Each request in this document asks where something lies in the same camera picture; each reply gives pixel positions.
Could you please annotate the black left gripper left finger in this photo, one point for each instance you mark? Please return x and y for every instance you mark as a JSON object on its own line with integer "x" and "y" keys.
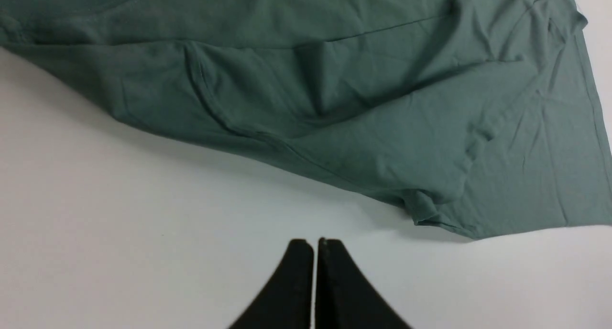
{"x": 285, "y": 302}

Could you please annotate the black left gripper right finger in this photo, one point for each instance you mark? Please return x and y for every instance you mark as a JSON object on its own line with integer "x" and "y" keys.
{"x": 345, "y": 299}

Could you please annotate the green long-sleeve shirt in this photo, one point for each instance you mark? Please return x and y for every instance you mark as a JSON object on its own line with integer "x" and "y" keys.
{"x": 480, "y": 117}

